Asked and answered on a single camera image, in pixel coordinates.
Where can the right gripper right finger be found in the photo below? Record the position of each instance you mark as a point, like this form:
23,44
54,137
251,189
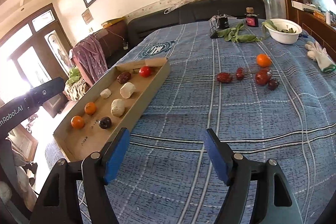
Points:
274,200

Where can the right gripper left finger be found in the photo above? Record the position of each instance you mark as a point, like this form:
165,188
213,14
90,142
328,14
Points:
58,200

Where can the orange mandarin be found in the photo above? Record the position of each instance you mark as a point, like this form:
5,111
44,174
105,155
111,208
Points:
90,108
263,60
77,122

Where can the large red date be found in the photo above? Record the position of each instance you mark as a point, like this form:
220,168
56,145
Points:
263,76

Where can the left gloved hand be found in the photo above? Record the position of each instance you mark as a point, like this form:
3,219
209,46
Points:
12,163

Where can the blue plaid tablecloth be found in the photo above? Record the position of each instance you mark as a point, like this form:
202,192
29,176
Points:
166,175

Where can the orange mandarin in tray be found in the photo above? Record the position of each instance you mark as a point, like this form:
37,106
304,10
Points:
90,108

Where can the long white yam piece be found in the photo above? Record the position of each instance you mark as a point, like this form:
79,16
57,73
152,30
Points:
117,107

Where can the cardboard tray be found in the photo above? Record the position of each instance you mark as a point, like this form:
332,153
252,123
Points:
76,144

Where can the dark small plum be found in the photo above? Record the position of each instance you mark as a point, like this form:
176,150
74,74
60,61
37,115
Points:
273,84

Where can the small white yam chunk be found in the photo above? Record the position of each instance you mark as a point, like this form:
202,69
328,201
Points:
106,93

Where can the white yam cylinder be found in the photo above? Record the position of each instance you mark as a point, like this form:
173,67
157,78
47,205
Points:
127,90

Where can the large dark date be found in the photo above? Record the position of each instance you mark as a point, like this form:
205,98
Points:
124,77

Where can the purple cloth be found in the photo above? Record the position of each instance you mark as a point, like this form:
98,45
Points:
89,57

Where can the white glove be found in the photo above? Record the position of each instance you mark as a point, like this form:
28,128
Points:
320,56

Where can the red tomato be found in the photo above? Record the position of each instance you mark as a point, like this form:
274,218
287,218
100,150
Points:
145,71

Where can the white bowl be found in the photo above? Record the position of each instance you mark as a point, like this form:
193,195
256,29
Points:
282,30

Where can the green leafy vegetable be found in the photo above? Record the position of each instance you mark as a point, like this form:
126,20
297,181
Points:
238,34

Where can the brown armchair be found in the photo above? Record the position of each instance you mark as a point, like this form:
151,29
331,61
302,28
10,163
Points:
114,42

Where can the red labelled jar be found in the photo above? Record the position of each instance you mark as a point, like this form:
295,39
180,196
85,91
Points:
251,17

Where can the black small device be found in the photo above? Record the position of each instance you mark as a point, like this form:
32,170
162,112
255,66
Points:
222,22

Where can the clear glass jar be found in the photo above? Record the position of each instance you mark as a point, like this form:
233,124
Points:
273,9

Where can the black sofa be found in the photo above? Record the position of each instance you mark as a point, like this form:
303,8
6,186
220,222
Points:
139,28

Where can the wooden door frame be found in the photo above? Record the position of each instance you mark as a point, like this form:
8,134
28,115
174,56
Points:
33,52

